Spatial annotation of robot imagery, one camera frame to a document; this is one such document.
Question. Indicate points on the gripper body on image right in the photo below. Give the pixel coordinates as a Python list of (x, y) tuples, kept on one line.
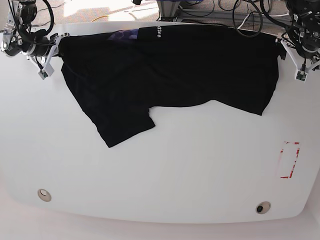
[(305, 60)]

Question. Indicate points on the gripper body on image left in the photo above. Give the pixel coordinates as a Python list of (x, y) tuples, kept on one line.
[(42, 49)]

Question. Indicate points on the black t-shirt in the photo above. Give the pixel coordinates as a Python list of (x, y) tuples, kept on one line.
[(117, 77)]

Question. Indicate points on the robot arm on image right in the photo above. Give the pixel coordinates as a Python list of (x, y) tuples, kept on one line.
[(303, 32)]

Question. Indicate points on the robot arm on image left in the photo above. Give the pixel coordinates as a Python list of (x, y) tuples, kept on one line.
[(18, 38)]

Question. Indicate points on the red tape rectangle marking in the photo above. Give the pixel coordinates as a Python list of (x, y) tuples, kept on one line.
[(287, 159)]

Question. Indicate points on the white table grommet left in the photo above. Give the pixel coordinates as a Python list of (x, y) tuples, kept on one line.
[(44, 195)]

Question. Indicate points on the table grommet hole right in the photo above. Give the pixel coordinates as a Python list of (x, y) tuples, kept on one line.
[(263, 207)]

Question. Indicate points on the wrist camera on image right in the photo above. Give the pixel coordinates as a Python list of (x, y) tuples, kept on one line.
[(300, 75)]

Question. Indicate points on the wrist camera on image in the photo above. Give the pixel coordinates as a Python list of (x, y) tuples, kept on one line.
[(300, 75), (45, 72)]

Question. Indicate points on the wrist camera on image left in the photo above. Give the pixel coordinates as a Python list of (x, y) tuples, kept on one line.
[(45, 72)]

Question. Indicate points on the aluminium frame rail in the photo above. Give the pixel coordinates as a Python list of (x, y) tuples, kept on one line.
[(245, 16)]

